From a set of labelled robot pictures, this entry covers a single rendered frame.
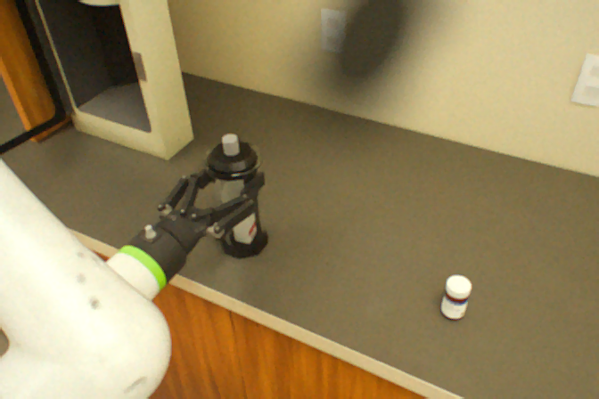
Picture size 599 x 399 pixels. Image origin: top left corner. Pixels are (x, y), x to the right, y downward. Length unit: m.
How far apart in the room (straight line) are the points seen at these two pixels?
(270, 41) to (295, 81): 0.13
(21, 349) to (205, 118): 1.10
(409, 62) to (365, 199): 0.39
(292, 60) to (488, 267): 0.81
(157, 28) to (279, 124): 0.42
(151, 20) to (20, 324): 0.86
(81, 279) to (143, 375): 0.11
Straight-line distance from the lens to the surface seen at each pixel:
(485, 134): 1.50
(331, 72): 1.57
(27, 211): 0.60
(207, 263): 1.15
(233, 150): 1.01
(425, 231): 1.21
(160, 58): 1.34
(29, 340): 0.58
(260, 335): 1.19
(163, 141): 1.41
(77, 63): 1.57
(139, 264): 0.88
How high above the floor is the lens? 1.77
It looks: 41 degrees down
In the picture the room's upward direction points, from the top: 2 degrees counter-clockwise
